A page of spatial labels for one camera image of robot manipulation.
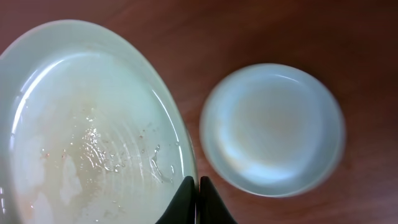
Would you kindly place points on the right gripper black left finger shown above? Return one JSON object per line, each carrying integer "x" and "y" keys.
{"x": 181, "y": 209}

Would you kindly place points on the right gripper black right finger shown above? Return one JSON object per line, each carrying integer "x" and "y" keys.
{"x": 211, "y": 207}

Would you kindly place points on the light blue plate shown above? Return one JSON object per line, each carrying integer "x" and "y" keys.
{"x": 89, "y": 131}
{"x": 272, "y": 130}

